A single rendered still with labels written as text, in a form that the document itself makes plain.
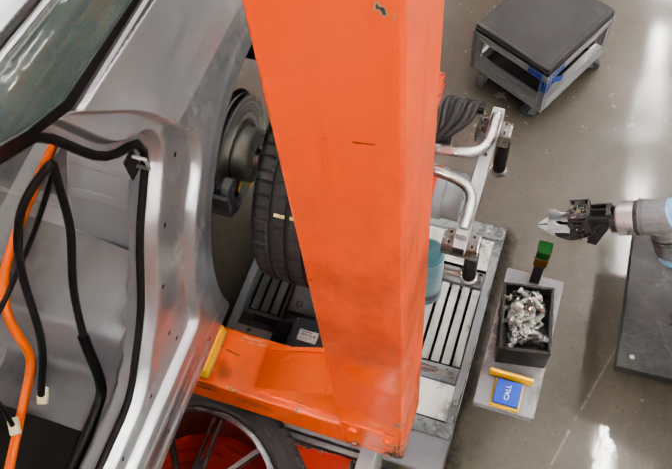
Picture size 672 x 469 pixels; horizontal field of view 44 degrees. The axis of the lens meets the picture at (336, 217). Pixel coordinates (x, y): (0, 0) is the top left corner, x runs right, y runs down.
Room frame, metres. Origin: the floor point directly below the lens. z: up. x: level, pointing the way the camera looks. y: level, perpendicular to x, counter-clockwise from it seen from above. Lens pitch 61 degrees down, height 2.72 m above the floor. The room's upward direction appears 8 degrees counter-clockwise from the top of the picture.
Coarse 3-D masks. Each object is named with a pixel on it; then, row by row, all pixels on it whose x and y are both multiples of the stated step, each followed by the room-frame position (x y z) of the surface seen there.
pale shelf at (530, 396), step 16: (512, 272) 1.01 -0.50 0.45; (560, 288) 0.94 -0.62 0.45; (496, 320) 0.87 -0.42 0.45; (496, 336) 0.82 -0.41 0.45; (512, 368) 0.72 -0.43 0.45; (528, 368) 0.71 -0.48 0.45; (544, 368) 0.71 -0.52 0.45; (480, 384) 0.69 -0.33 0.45; (480, 400) 0.64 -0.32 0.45; (528, 400) 0.62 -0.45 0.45; (512, 416) 0.59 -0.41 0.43; (528, 416) 0.58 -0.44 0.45
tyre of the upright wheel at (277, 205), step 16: (272, 144) 1.11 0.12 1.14; (272, 160) 1.07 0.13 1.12; (256, 176) 1.06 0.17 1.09; (272, 176) 1.04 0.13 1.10; (256, 192) 1.03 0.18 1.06; (272, 192) 1.02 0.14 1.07; (256, 208) 1.00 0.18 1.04; (272, 208) 0.99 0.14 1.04; (288, 208) 0.98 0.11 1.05; (256, 224) 0.98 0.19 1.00; (272, 224) 0.97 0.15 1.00; (288, 224) 0.96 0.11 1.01; (256, 240) 0.96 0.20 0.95; (272, 240) 0.95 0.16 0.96; (288, 240) 0.94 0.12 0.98; (256, 256) 0.95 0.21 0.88; (272, 256) 0.94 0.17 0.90; (288, 256) 0.92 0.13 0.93; (272, 272) 0.94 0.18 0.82; (288, 272) 0.92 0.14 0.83; (304, 272) 0.90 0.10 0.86
